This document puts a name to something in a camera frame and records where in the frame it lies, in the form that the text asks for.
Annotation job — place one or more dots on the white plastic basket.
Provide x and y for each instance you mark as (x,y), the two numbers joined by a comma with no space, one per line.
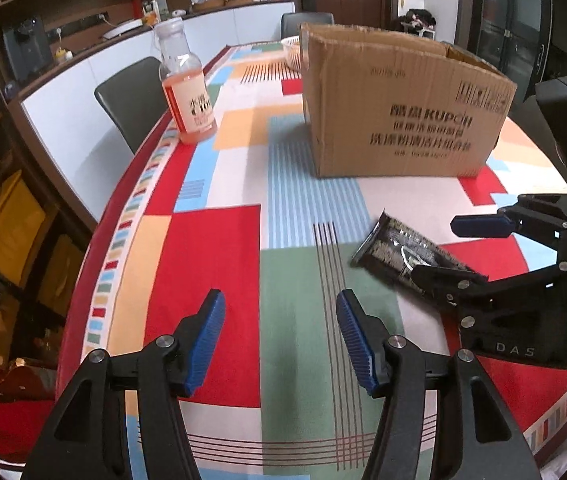
(293,52)

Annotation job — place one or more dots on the white round appliance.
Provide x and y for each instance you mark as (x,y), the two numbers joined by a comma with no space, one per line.
(122,29)

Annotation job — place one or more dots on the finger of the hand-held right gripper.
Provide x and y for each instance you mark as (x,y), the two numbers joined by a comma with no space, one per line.
(443,282)
(478,225)

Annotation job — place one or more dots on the white sideboard cabinet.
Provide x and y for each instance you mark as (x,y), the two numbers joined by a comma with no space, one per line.
(88,75)

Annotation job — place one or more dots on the dark grey chair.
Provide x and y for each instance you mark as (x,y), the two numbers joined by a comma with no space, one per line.
(303,22)
(128,100)

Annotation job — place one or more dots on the brown cardboard box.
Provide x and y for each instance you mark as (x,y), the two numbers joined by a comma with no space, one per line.
(388,125)

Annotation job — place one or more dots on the black snack packet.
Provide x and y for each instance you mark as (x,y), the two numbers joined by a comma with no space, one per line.
(398,255)

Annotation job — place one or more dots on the orange drink bottle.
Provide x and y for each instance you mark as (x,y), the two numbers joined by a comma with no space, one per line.
(188,105)

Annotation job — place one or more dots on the yellow bag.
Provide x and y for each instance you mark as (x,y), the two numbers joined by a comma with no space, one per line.
(61,275)
(8,225)

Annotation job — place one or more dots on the black countertop appliance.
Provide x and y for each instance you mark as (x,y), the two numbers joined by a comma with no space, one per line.
(26,45)

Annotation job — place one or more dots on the glass door cabinet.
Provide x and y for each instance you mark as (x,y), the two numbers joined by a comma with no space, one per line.
(508,10)

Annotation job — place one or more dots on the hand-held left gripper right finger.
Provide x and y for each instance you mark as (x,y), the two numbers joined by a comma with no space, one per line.
(356,345)

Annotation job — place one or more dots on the woven basket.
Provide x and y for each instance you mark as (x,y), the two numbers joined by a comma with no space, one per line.
(208,5)

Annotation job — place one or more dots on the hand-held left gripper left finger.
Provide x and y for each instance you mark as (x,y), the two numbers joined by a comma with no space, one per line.
(206,345)

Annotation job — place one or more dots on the black bag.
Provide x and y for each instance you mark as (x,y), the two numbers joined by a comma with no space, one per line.
(416,20)

